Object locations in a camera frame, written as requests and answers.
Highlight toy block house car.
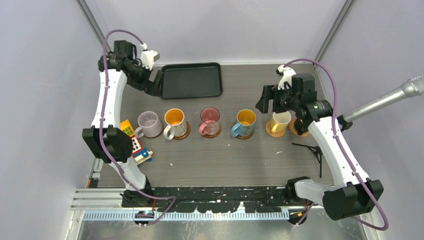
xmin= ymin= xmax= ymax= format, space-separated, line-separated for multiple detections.
xmin=120 ymin=119 xmax=153 ymax=166

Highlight yellow mug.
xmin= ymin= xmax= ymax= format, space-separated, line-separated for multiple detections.
xmin=270 ymin=111 xmax=292 ymax=133

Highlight lilac mug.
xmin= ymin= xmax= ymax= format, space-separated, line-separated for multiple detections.
xmin=134 ymin=111 xmax=164 ymax=139

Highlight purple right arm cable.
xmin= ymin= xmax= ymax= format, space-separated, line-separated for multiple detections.
xmin=281 ymin=58 xmax=390 ymax=232

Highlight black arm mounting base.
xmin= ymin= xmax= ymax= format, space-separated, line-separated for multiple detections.
xmin=120 ymin=186 xmax=312 ymax=214

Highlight black serving tray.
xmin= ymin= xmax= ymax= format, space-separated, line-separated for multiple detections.
xmin=160 ymin=62 xmax=224 ymax=100

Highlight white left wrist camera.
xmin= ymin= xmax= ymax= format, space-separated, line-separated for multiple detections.
xmin=140 ymin=43 xmax=160 ymax=71

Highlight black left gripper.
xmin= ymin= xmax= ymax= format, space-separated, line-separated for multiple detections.
xmin=128 ymin=60 xmax=164 ymax=97

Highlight black microphone tripod stand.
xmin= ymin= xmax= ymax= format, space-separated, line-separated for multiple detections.
xmin=291 ymin=114 xmax=354 ymax=179

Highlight silver microphone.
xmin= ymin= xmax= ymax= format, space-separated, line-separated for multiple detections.
xmin=337 ymin=75 xmax=424 ymax=125

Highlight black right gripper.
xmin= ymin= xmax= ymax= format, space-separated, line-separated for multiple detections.
xmin=255 ymin=83 xmax=300 ymax=114

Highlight black mug cream inside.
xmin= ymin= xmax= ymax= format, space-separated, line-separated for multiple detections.
xmin=293 ymin=118 xmax=304 ymax=135

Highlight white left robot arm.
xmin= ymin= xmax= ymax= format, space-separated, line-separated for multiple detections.
xmin=82 ymin=40 xmax=161 ymax=207

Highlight woven rattan coaster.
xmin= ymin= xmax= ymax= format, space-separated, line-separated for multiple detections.
xmin=265 ymin=120 xmax=287 ymax=138
xmin=288 ymin=118 xmax=310 ymax=138

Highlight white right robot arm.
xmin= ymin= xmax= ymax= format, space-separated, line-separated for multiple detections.
xmin=255 ymin=73 xmax=384 ymax=221

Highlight brown wooden coaster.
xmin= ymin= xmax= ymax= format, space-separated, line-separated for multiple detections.
xmin=198 ymin=122 xmax=222 ymax=139
xmin=230 ymin=121 xmax=255 ymax=140
xmin=172 ymin=121 xmax=191 ymax=140

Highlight pink patterned mug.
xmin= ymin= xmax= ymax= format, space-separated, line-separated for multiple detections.
xmin=200 ymin=107 xmax=220 ymax=124

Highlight white mug orange inside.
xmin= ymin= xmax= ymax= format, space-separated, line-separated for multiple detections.
xmin=163 ymin=108 xmax=186 ymax=140

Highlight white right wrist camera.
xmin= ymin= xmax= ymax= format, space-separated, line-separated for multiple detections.
xmin=276 ymin=64 xmax=297 ymax=90

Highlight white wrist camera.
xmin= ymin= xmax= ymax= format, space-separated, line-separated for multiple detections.
xmin=276 ymin=64 xmax=297 ymax=90
xmin=140 ymin=43 xmax=160 ymax=71

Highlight blue mug orange inside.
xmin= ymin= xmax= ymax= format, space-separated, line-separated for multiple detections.
xmin=236 ymin=109 xmax=257 ymax=126

